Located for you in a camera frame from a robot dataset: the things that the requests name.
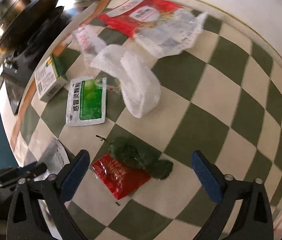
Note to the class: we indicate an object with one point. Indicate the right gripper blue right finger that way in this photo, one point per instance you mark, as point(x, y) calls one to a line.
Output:
point(254, 220)

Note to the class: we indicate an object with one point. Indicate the black gas stove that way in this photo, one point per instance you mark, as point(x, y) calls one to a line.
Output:
point(20, 65)

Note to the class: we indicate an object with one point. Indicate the white plastic bag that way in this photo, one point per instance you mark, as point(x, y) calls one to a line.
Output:
point(141, 90)

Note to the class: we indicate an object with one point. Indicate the green white medicine sachet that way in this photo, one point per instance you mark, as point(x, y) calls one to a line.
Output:
point(86, 103)

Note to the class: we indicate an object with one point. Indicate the grey crumpled wrapper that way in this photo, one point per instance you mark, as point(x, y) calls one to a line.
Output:
point(54, 157)

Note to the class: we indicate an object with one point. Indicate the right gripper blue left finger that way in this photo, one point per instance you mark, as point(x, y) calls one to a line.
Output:
point(25, 218)

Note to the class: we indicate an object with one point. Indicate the clear plastic wrapper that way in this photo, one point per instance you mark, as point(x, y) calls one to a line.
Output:
point(89, 43)

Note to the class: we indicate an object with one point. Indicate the white green medicine box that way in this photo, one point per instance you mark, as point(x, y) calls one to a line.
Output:
point(50, 78)

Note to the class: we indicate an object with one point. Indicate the dark green vegetable leaf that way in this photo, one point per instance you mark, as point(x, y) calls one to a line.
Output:
point(127, 151)

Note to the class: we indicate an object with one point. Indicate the red snack packet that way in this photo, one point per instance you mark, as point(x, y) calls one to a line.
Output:
point(120, 179)

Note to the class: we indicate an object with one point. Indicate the green white checkered mat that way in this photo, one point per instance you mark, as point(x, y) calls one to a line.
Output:
point(222, 97)

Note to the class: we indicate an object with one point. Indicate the red white rice bag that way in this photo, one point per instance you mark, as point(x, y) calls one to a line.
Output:
point(161, 27)

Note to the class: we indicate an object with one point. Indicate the black wok pan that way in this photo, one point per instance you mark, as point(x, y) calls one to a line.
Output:
point(24, 22)

